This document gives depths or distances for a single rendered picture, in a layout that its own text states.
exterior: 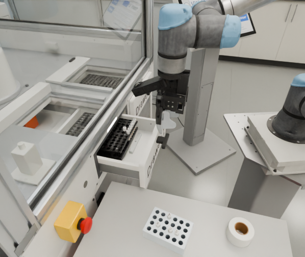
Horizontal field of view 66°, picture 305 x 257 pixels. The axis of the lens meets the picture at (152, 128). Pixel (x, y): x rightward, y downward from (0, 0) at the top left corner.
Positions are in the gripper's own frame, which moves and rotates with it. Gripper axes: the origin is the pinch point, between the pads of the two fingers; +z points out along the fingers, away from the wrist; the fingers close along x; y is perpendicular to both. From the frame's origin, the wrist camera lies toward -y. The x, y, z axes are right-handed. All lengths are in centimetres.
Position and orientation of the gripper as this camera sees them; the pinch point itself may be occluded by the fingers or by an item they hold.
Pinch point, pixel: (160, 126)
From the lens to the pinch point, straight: 76.2
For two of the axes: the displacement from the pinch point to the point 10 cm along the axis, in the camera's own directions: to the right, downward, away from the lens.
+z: -0.2, 7.8, 6.3
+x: 2.6, -6.0, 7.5
